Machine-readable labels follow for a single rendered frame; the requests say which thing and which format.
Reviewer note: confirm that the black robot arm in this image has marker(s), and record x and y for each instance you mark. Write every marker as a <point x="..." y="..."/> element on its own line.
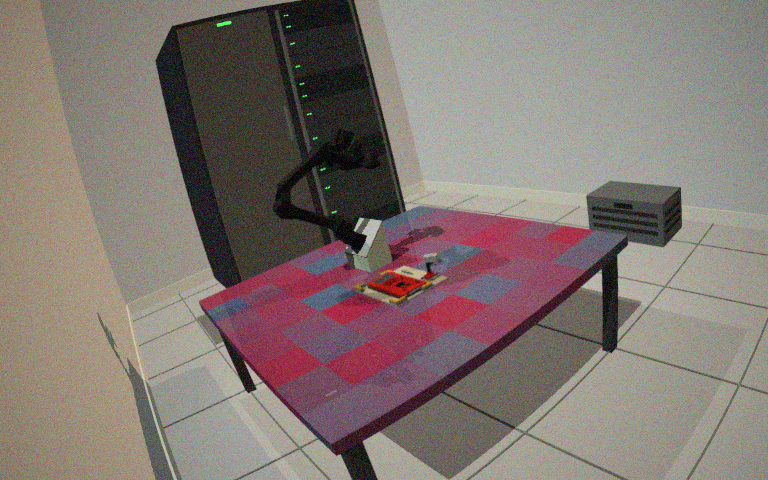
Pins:
<point x="331" y="153"/>

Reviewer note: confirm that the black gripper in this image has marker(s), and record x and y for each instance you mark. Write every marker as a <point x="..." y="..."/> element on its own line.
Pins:
<point x="354" y="161"/>

